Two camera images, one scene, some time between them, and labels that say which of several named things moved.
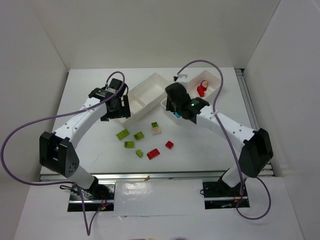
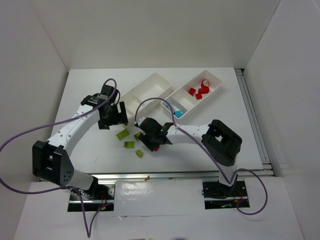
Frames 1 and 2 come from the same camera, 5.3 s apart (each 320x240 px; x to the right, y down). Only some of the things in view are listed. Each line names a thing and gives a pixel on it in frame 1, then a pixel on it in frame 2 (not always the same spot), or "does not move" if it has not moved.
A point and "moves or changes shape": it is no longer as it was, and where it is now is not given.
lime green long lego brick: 123,134 does not move
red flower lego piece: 204,83 does not move
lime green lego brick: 139,135 does not move
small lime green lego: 139,153 does not move
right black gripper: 173,105 → 149,141
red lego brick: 169,144 moves or changes shape
